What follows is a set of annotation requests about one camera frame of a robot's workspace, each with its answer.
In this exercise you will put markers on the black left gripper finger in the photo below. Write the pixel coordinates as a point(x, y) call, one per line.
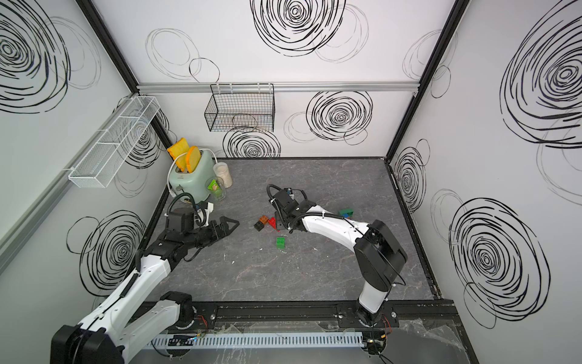
point(222, 230)
point(221, 222)

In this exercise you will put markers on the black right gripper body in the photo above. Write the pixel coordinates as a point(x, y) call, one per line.
point(284, 221)

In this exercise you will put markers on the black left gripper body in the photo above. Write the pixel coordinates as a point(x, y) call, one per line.
point(198, 237)

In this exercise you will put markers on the bright green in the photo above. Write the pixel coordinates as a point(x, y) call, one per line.
point(281, 243)

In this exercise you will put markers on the dark green lego brick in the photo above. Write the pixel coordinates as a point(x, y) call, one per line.
point(346, 213)

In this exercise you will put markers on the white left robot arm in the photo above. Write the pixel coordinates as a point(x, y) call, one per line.
point(109, 334)

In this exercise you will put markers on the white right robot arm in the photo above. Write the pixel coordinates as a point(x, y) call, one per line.
point(380, 256)

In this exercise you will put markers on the red lego brick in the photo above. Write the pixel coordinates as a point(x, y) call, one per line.
point(273, 223)

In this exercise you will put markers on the black small lego brick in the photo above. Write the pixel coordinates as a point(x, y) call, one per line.
point(259, 225)

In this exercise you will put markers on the green snack packet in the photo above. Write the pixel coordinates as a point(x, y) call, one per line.
point(214, 187)

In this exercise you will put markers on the clear drinking glass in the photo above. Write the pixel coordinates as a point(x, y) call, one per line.
point(222, 196)

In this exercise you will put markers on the mint green toaster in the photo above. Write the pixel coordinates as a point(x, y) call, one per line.
point(193, 183)

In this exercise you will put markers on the right toy bread slice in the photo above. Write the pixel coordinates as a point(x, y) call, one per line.
point(193, 157)

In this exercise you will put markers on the toy bread slice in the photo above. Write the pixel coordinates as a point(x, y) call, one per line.
point(193, 157)
point(178, 153)

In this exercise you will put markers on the left toy bread slice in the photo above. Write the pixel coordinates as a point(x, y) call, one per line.
point(178, 153)

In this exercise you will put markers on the white mesh wall shelf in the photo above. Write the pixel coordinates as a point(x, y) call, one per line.
point(129, 139)

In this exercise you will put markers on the black wire basket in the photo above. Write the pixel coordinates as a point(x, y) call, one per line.
point(241, 105)

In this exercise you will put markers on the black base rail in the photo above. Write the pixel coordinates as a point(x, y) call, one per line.
point(212, 316)

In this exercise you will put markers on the white slotted cable duct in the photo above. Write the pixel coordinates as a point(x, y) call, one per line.
point(257, 341)

